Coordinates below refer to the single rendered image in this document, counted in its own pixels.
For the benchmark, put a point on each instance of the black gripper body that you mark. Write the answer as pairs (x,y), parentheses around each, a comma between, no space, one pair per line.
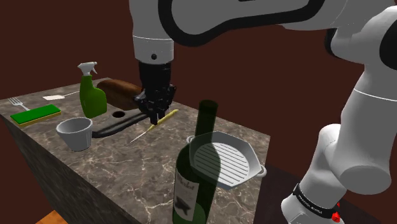
(154,77)

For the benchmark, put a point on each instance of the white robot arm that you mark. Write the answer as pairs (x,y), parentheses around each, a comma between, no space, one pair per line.
(356,130)

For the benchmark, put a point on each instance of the brown bread loaf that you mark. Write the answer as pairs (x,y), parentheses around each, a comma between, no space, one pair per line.
(119,93)

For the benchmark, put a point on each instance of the green spray bottle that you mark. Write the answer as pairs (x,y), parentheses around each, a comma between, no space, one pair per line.
(92,98)

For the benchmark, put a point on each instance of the grey cup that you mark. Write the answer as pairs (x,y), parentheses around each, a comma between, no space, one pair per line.
(75,133)

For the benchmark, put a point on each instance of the white flat spatula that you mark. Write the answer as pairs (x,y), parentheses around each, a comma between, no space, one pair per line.
(54,97)

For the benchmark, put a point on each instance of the grey grill pan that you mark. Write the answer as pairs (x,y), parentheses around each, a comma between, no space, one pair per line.
(231,161)

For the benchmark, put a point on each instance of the dark green wine bottle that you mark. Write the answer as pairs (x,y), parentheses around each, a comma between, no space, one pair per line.
(192,186)

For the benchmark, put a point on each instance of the green and yellow sponge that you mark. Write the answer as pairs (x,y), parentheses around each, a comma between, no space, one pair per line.
(34,114)

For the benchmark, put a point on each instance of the silver fork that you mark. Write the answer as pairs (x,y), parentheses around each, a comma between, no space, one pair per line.
(19,104)

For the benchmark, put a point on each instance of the dark robot stand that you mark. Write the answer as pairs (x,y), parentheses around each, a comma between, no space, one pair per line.
(276,186)

